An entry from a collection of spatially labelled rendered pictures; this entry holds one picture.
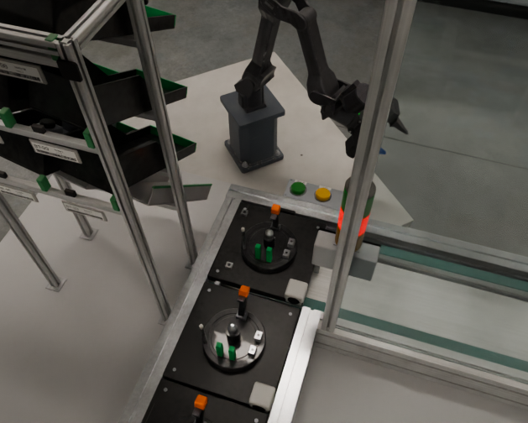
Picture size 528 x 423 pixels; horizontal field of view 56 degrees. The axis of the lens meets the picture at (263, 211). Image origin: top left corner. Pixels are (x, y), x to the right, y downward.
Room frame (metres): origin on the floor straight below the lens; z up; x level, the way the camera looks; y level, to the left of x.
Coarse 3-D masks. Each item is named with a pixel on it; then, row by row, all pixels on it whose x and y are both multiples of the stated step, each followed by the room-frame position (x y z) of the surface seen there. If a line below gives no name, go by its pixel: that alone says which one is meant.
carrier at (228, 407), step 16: (160, 384) 0.35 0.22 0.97; (176, 384) 0.35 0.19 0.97; (160, 400) 0.32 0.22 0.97; (176, 400) 0.31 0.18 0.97; (192, 400) 0.31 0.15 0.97; (208, 400) 0.31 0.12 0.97; (224, 400) 0.31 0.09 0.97; (144, 416) 0.28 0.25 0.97; (160, 416) 0.28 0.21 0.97; (176, 416) 0.28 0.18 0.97; (192, 416) 0.28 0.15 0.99; (208, 416) 0.28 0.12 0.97; (224, 416) 0.28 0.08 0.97; (240, 416) 0.28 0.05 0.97; (256, 416) 0.28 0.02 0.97
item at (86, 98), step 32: (128, 0) 0.70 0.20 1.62; (0, 32) 0.57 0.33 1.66; (32, 32) 0.57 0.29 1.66; (96, 96) 0.55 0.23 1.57; (160, 96) 0.71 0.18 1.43; (96, 128) 0.54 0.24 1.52; (160, 128) 0.71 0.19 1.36; (0, 192) 0.66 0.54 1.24; (128, 192) 0.55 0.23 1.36; (128, 224) 0.54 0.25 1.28; (32, 256) 0.65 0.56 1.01; (192, 256) 0.70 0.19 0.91; (160, 288) 0.55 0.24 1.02; (160, 320) 0.54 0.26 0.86
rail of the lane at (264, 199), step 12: (228, 192) 0.88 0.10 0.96; (240, 192) 0.88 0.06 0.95; (252, 192) 0.87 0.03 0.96; (264, 192) 0.87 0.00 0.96; (252, 204) 0.84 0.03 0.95; (264, 204) 0.83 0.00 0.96; (276, 204) 0.83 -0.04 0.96; (288, 204) 0.84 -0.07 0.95; (300, 204) 0.83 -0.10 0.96; (312, 204) 0.83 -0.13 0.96; (300, 216) 0.80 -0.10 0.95; (312, 216) 0.79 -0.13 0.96; (324, 216) 0.79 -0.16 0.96; (336, 216) 0.79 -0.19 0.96; (336, 228) 0.77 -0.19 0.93
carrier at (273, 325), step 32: (224, 288) 0.57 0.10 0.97; (192, 320) 0.49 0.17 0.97; (224, 320) 0.48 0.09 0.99; (256, 320) 0.48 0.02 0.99; (288, 320) 0.49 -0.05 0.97; (192, 352) 0.42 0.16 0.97; (224, 352) 0.41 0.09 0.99; (256, 352) 0.41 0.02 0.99; (192, 384) 0.35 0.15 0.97; (224, 384) 0.35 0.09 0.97; (256, 384) 0.34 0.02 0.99
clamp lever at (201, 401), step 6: (198, 396) 0.29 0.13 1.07; (204, 396) 0.29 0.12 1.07; (198, 402) 0.28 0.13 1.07; (204, 402) 0.28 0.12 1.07; (198, 408) 0.27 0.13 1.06; (204, 408) 0.27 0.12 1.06; (192, 414) 0.26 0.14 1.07; (198, 414) 0.26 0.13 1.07; (204, 414) 0.27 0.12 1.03; (198, 420) 0.26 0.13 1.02
